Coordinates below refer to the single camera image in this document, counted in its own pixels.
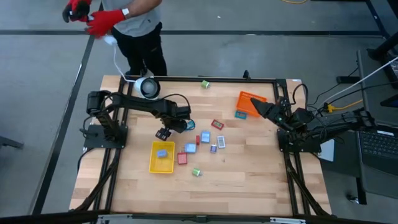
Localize white floor cable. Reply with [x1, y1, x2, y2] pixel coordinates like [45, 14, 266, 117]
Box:
[317, 56, 398, 108]

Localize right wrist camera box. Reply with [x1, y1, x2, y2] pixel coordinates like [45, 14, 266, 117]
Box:
[274, 96, 292, 113]

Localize grey furniture foot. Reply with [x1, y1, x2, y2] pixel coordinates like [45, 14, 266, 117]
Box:
[0, 136, 24, 150]

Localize orange plastic basket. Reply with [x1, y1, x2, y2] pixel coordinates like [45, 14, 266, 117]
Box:
[235, 90, 268, 118]

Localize white flat panel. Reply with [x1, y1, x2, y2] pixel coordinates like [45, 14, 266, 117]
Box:
[318, 138, 335, 162]

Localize black laptop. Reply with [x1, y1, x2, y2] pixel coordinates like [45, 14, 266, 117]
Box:
[357, 124, 398, 177]

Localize person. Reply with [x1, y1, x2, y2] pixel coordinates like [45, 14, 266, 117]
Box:
[62, 0, 169, 77]

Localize white dome security camera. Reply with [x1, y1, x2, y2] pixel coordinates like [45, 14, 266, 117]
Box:
[133, 77, 162, 101]

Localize grey side desk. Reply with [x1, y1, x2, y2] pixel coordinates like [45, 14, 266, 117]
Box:
[356, 49, 398, 200]

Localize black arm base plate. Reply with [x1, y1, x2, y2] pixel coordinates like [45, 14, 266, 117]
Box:
[83, 124, 129, 149]
[277, 129, 322, 154]

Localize person's red gloved hand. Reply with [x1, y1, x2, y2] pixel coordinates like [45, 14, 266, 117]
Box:
[85, 9, 127, 39]
[62, 0, 93, 24]

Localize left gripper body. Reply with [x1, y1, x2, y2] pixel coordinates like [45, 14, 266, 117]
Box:
[161, 116, 188, 134]

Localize red square wall charger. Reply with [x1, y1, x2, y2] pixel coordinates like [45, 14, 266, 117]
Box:
[177, 148, 188, 166]

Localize black power strip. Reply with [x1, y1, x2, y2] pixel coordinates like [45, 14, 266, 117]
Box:
[336, 75, 361, 84]

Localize yellow extension cable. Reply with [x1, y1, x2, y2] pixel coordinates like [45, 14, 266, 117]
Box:
[325, 99, 364, 113]

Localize black aluminium table frame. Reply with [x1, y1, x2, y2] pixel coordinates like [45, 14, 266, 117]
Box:
[70, 74, 332, 224]

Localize yellow plastic basket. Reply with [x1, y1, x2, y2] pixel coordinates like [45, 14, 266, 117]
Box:
[149, 141, 176, 174]

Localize white camera power cable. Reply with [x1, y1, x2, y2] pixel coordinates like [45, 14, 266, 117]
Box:
[103, 34, 137, 83]

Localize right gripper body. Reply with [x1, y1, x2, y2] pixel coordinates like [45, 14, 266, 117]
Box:
[267, 103, 297, 130]

